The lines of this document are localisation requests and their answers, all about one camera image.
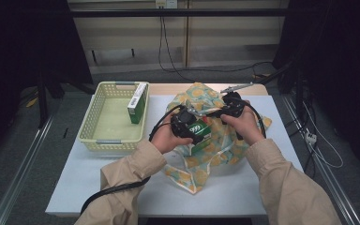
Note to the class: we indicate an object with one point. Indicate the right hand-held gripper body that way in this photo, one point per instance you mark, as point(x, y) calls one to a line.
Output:
point(232, 106)

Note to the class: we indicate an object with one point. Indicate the black horizontal bar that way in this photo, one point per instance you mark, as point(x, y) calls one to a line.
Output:
point(200, 12)

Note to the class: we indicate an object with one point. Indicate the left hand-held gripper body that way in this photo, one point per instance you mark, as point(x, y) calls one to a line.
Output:
point(182, 122)

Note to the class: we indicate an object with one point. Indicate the aluminium floor rail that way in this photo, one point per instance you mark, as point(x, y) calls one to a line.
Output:
point(334, 175)
point(22, 175)

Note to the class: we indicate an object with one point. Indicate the square green white box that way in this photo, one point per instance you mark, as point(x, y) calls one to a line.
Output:
point(203, 132)

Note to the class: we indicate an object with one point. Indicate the person's right hand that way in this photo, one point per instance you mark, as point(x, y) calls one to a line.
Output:
point(247, 128)

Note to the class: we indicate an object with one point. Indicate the person's left hand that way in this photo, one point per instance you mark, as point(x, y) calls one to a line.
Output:
point(167, 140)

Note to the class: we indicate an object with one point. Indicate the orange print fabric bag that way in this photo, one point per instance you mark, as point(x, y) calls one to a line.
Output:
point(197, 175)

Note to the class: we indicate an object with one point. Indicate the white board sheet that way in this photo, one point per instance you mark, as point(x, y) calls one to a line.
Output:
point(231, 200)

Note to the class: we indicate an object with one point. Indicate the tall green white box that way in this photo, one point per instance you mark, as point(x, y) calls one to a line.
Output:
point(137, 109)

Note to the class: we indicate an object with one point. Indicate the cream plastic basket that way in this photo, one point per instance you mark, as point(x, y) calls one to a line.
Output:
point(112, 125)

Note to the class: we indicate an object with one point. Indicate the dark curtain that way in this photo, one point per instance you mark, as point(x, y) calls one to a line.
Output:
point(18, 47)
point(340, 47)

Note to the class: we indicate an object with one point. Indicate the black metal stand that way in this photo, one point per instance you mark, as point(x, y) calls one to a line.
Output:
point(298, 90)
point(42, 103)

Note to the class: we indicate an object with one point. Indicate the white wall socket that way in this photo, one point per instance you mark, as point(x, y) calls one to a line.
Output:
point(170, 3)

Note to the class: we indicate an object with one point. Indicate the white power strip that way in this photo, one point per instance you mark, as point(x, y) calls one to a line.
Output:
point(311, 137)

